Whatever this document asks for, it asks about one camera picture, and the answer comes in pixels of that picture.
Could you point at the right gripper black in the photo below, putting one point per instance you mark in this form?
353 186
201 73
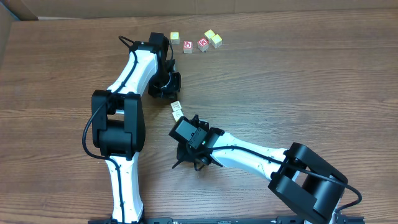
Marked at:
185 154

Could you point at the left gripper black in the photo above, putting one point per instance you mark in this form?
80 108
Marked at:
166 91

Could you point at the white picture block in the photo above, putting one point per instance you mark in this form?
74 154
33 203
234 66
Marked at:
176 106

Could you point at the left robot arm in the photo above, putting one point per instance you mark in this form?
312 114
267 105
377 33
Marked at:
116 130

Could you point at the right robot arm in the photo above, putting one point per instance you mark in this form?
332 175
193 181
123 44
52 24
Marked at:
311 187

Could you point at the red block letter O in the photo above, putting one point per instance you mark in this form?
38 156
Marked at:
188 47

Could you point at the yellow block far left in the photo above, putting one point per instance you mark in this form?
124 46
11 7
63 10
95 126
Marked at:
174 38

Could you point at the red block letter E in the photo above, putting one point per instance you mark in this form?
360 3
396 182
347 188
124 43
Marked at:
203 44

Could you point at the yellow block back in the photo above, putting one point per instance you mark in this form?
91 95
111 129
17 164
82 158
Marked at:
209 34

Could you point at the yellow block right of E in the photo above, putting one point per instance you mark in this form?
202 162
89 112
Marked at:
216 41

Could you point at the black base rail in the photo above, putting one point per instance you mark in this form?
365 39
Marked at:
278 220

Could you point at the cardboard box wall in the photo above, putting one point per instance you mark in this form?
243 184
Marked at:
34 9

